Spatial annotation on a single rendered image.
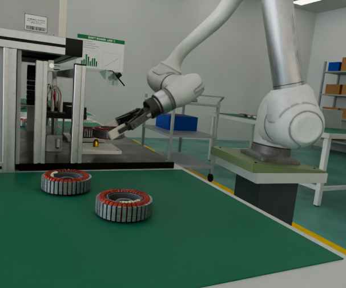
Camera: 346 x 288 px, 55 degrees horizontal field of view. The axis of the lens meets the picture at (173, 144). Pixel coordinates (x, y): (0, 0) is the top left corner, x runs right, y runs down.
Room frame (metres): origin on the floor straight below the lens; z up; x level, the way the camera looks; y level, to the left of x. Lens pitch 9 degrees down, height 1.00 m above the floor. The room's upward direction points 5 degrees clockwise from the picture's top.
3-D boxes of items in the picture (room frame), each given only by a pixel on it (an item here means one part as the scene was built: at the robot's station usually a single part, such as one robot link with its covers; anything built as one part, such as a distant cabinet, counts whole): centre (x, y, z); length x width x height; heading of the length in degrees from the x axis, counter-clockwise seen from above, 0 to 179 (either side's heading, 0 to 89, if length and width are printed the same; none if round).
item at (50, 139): (1.10, 0.40, 0.80); 0.08 x 0.05 x 0.06; 26
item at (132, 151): (1.27, 0.34, 0.76); 0.64 x 0.47 x 0.02; 26
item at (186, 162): (4.04, -0.05, 0.51); 1.01 x 0.60 x 1.01; 26
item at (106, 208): (0.63, 0.09, 0.77); 0.11 x 0.11 x 0.04
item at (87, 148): (1.16, 0.27, 0.78); 0.15 x 0.15 x 0.01; 26
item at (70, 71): (1.23, 0.42, 1.03); 0.62 x 0.01 x 0.03; 26
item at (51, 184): (0.75, 0.24, 0.77); 0.11 x 0.11 x 0.04
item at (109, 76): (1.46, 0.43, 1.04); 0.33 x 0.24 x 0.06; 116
